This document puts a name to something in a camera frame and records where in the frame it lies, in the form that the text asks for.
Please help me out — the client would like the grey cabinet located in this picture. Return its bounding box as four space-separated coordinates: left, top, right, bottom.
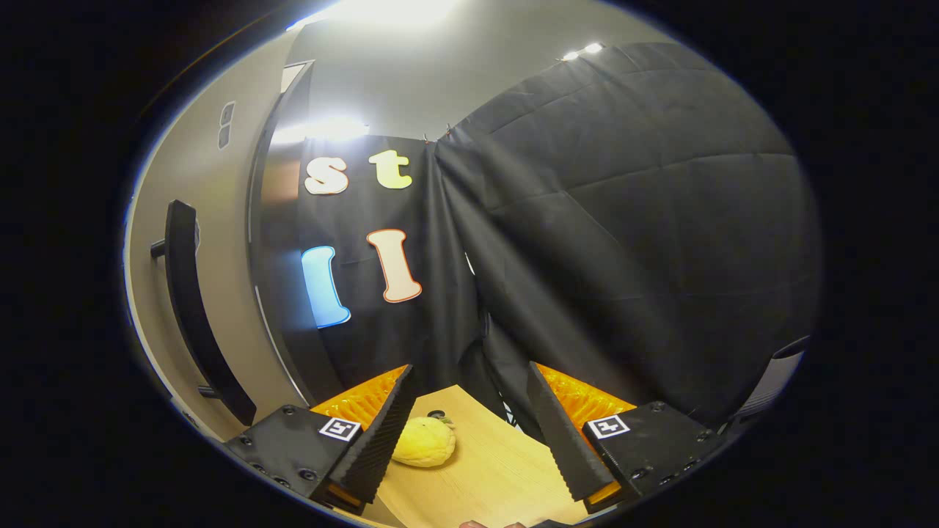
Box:
246 59 346 408

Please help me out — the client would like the large ceiling light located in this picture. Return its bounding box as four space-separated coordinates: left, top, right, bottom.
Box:
290 0 470 32

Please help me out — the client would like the yellow lemon toy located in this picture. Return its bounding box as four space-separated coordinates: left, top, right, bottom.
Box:
391 414 457 469

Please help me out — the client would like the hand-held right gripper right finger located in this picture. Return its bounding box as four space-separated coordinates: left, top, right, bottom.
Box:
526 361 736 516

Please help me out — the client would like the grey cabinet door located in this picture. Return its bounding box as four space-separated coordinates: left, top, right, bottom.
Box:
123 29 313 442

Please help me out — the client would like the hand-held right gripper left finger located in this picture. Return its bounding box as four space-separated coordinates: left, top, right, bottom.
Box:
222 364 417 516

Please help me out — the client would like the black backdrop cloth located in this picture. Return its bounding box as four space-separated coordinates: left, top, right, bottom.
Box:
297 42 822 441

